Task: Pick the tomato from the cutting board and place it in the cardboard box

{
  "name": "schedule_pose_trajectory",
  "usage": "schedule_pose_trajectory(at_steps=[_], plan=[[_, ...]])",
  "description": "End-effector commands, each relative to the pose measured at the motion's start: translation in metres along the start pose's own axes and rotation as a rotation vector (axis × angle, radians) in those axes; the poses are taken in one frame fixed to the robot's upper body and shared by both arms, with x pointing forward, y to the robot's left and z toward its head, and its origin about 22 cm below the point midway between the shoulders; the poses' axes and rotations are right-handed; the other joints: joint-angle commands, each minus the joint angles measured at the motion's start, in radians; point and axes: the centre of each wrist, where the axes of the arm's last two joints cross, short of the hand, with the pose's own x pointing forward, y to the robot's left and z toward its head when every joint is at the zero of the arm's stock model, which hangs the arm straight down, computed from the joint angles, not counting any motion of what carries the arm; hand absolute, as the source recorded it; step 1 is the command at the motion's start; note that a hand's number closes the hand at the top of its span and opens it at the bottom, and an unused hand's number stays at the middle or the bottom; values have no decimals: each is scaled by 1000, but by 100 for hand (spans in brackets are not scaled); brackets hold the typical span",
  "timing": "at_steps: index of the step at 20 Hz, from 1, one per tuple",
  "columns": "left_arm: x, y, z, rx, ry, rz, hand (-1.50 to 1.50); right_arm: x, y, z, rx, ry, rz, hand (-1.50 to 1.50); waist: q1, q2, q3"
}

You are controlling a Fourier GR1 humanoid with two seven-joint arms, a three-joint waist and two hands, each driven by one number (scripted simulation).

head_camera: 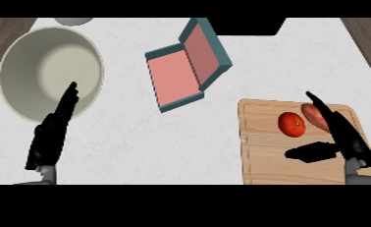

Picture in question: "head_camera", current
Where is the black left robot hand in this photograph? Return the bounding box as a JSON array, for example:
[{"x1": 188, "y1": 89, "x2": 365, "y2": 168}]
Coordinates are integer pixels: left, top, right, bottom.
[{"x1": 24, "y1": 81, "x2": 81, "y2": 172}]

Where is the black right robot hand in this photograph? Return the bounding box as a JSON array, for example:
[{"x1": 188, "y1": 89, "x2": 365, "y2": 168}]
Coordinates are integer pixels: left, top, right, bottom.
[{"x1": 284, "y1": 90, "x2": 371, "y2": 170}]

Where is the red tomato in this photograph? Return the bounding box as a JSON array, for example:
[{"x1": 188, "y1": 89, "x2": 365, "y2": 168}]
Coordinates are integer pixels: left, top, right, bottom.
[{"x1": 277, "y1": 111, "x2": 308, "y2": 139}]

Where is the wooden cutting board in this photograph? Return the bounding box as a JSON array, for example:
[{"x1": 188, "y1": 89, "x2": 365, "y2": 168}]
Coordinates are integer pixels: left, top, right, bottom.
[{"x1": 236, "y1": 98, "x2": 371, "y2": 186}]

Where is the open teal pink box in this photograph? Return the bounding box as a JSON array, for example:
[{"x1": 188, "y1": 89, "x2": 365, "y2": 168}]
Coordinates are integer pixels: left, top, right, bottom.
[{"x1": 143, "y1": 18, "x2": 234, "y2": 114}]

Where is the orange-brown sweet potato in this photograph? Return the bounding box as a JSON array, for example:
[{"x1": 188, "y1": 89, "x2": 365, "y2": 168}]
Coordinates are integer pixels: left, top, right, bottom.
[{"x1": 300, "y1": 102, "x2": 331, "y2": 135}]

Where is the large pale grey bowl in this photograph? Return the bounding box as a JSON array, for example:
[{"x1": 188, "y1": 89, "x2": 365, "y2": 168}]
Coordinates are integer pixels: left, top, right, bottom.
[{"x1": 0, "y1": 26, "x2": 106, "y2": 125}]

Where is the small grey round object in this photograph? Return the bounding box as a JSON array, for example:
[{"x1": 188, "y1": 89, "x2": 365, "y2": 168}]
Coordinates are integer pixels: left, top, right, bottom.
[{"x1": 52, "y1": 18, "x2": 96, "y2": 28}]

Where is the black appliance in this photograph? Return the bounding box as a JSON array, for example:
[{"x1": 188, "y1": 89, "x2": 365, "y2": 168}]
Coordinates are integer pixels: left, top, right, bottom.
[{"x1": 208, "y1": 18, "x2": 289, "y2": 37}]

